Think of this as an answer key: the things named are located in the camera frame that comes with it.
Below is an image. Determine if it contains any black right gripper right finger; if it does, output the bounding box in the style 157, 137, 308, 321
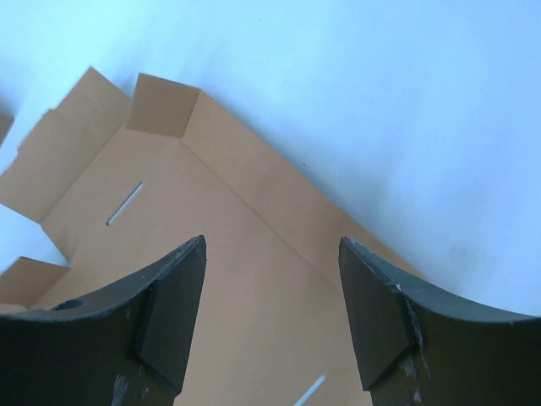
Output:
338, 237, 540, 405

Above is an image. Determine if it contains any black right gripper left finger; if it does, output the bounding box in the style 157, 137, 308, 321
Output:
1, 236, 206, 405

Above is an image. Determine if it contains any brown cardboard box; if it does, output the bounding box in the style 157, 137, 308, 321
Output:
1, 69, 404, 405

